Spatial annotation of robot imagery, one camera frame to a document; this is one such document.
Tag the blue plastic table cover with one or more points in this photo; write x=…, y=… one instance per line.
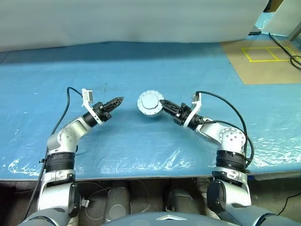
x=150, y=70

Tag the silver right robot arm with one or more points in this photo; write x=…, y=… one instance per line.
x=231, y=139

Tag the small white connector plug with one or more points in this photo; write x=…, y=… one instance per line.
x=85, y=203

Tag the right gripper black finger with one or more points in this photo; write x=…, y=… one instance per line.
x=170, y=104
x=170, y=110

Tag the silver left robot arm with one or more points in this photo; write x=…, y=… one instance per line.
x=68, y=139

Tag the grey left leg shell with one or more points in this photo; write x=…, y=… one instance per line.
x=117, y=200

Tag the grey leg shell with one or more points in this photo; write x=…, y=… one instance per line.
x=117, y=200
x=181, y=200

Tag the white backdrop curtain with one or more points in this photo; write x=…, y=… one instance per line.
x=117, y=21

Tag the white board panel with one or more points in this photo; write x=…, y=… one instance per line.
x=289, y=11

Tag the brown cardboard sheet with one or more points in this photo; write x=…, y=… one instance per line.
x=263, y=73

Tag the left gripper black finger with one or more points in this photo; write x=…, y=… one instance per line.
x=113, y=106
x=114, y=100

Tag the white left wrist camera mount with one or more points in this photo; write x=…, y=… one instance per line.
x=88, y=96

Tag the silver motor cover circuit board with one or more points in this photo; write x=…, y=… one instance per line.
x=149, y=101

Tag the grey robot torso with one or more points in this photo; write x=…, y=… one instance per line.
x=150, y=220

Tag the grey right leg shell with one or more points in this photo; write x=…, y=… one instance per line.
x=181, y=200

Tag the grey metal post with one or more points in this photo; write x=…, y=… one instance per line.
x=295, y=31

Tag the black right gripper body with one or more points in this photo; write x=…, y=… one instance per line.
x=182, y=115

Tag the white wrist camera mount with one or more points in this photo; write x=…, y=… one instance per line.
x=88, y=96
x=200, y=102

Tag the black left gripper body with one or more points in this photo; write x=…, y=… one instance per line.
x=102, y=111

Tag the black stand foot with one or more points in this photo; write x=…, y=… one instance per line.
x=255, y=33

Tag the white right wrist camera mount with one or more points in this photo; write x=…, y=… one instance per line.
x=200, y=102

